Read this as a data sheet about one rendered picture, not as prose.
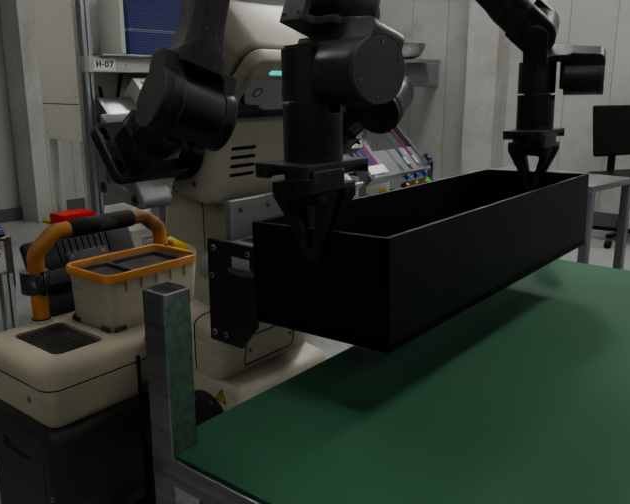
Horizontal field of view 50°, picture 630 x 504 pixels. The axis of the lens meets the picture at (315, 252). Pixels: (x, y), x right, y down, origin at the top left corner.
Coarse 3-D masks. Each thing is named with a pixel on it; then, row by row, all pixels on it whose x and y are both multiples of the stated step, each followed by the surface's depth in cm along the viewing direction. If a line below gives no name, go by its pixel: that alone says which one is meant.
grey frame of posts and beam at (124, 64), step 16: (80, 0) 288; (80, 16) 289; (80, 32) 291; (80, 48) 294; (80, 64) 296; (128, 64) 307; (144, 64) 314; (96, 160) 306; (96, 176) 307; (96, 192) 308; (96, 208) 309
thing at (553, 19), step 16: (480, 0) 100; (496, 0) 99; (512, 0) 98; (528, 0) 98; (544, 0) 102; (496, 16) 100; (512, 16) 99; (528, 16) 99; (544, 16) 98; (512, 32) 101
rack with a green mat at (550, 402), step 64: (448, 320) 93; (512, 320) 93; (576, 320) 93; (192, 384) 60; (320, 384) 74; (384, 384) 74; (448, 384) 74; (512, 384) 74; (576, 384) 74; (192, 448) 61; (256, 448) 61; (320, 448) 61; (384, 448) 61; (448, 448) 61; (512, 448) 61; (576, 448) 61
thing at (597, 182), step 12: (492, 168) 376; (504, 168) 376; (516, 168) 376; (600, 180) 331; (612, 180) 331; (624, 180) 334; (588, 192) 313; (624, 192) 341; (588, 204) 314; (624, 204) 342; (588, 216) 315; (624, 216) 343; (588, 228) 316; (624, 228) 344; (588, 240) 318; (624, 240) 347; (588, 252) 321; (624, 252) 350
